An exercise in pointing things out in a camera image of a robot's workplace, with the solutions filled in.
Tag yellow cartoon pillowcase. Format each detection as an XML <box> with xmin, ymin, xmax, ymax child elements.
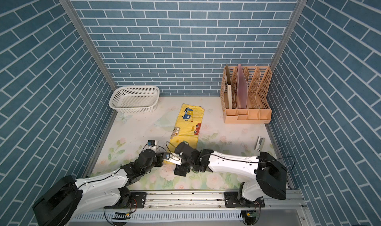
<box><xmin>168</xmin><ymin>104</ymin><xmax>204</xmax><ymax>153</ymax></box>

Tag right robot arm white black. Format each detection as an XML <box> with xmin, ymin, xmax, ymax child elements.
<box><xmin>174</xmin><ymin>142</ymin><xmax>287</xmax><ymax>202</ymax></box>

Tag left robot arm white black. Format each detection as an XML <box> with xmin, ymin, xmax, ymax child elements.
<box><xmin>32</xmin><ymin>149</ymin><xmax>164</xmax><ymax>226</ymax></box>

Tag white plastic mesh basket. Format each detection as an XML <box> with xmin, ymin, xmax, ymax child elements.
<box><xmin>109</xmin><ymin>86</ymin><xmax>160</xmax><ymax>113</ymax></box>

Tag small silver stapler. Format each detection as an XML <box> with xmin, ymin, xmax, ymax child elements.
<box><xmin>255</xmin><ymin>136</ymin><xmax>266</xmax><ymax>152</ymax></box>

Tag pink file folder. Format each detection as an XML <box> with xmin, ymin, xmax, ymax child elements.
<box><xmin>237</xmin><ymin>64</ymin><xmax>248</xmax><ymax>109</ymax></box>

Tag peach plastic file organizer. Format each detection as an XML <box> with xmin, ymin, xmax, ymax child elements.
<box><xmin>220</xmin><ymin>64</ymin><xmax>272</xmax><ymax>124</ymax></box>

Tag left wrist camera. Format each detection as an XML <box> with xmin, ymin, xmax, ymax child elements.
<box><xmin>147</xmin><ymin>140</ymin><xmax>156</xmax><ymax>147</ymax></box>

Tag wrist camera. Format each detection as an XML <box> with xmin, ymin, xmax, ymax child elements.
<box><xmin>163</xmin><ymin>153</ymin><xmax>182</xmax><ymax>165</ymax></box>
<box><xmin>147</xmin><ymin>140</ymin><xmax>156</xmax><ymax>147</ymax></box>

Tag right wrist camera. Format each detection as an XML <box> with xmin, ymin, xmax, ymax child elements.
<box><xmin>163</xmin><ymin>153</ymin><xmax>182</xmax><ymax>165</ymax></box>

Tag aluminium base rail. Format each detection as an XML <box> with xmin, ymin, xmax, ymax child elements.
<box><xmin>61</xmin><ymin>189</ymin><xmax>307</xmax><ymax>212</ymax></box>

